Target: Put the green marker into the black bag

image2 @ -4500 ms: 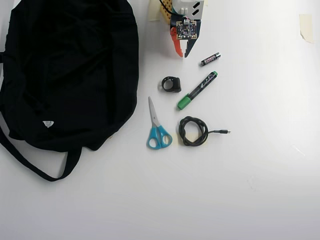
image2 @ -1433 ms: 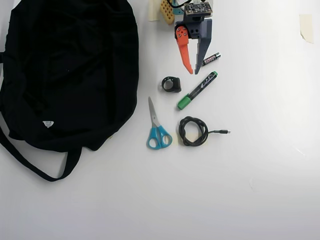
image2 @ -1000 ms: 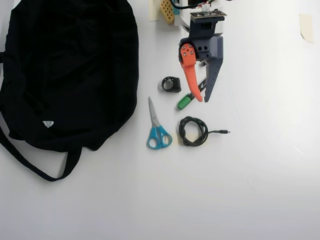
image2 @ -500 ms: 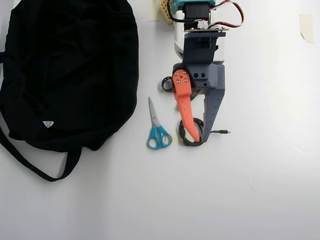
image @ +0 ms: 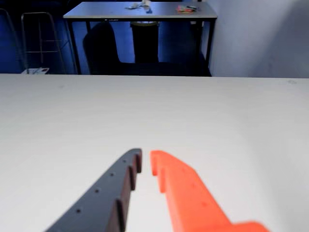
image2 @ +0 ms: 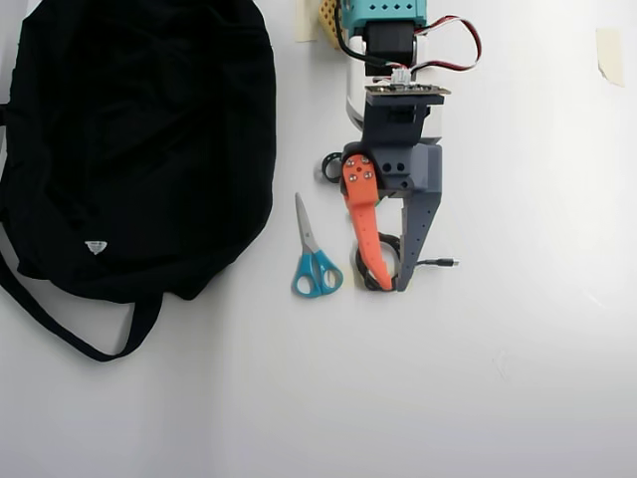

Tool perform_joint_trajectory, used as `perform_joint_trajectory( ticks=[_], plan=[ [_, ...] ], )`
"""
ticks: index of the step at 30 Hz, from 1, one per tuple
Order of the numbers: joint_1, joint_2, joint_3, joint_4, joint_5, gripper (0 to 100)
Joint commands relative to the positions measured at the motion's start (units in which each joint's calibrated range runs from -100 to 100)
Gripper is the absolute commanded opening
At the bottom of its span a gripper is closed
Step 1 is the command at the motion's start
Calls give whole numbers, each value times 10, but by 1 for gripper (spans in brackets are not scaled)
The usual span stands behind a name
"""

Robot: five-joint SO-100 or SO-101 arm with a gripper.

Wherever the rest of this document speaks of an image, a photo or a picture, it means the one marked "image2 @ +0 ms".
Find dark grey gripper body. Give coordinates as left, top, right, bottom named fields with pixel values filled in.
left=340, top=141, right=443, bottom=198

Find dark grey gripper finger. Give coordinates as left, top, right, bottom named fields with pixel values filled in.
left=395, top=191, right=442, bottom=293

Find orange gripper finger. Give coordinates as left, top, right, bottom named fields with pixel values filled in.
left=340, top=153, right=394, bottom=292

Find black fabric bag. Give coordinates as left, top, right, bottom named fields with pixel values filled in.
left=0, top=0, right=278, bottom=363

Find yellow perforated base block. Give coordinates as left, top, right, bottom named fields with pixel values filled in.
left=316, top=0, right=349, bottom=49

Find beige masking tape strip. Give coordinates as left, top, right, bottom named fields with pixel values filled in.
left=297, top=0, right=320, bottom=44
left=595, top=27, right=626, bottom=89

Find coiled black USB cable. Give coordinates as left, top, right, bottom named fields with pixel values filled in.
left=354, top=230, right=462, bottom=293

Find wrist camera circuit board module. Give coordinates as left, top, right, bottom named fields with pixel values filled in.
left=361, top=69, right=452, bottom=148

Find blue handled scissors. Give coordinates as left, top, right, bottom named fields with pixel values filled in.
left=291, top=191, right=344, bottom=300

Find black plastic ring clip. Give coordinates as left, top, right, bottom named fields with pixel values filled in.
left=314, top=151, right=345, bottom=186

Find red white black servo wire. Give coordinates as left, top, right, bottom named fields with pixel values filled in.
left=367, top=14, right=483, bottom=75

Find thin black camera cable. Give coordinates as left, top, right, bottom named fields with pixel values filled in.
left=333, top=0, right=399, bottom=69

